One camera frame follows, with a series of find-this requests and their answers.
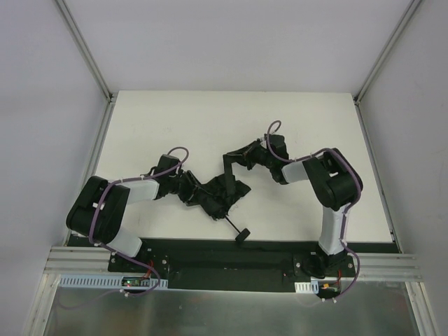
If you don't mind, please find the black folding umbrella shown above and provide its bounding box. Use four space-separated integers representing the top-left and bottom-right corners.
178 148 251 228

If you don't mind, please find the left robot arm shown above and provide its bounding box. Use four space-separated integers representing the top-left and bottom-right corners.
66 154 183 262

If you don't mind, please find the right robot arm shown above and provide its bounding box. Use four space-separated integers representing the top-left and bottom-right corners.
242 135 363 257

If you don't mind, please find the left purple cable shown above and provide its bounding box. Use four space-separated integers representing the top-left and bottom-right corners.
87 146 192 260

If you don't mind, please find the left aluminium frame post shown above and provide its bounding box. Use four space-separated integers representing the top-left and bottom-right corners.
52 0 116 102

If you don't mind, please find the aluminium frame post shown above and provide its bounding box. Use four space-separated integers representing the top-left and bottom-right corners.
52 0 116 102
353 0 424 106

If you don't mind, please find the right white cable duct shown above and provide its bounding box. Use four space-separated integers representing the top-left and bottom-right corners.
294 281 319 295

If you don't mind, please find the white cable duct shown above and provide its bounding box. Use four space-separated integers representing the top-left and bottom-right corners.
59 274 168 291
294 281 319 295

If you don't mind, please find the aluminium cross rail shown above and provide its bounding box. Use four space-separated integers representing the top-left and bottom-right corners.
43 246 424 282

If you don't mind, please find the left white cable duct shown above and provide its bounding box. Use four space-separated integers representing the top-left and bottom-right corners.
59 274 168 291

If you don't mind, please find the right aluminium frame post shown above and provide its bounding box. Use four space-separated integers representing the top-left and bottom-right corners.
353 0 424 106

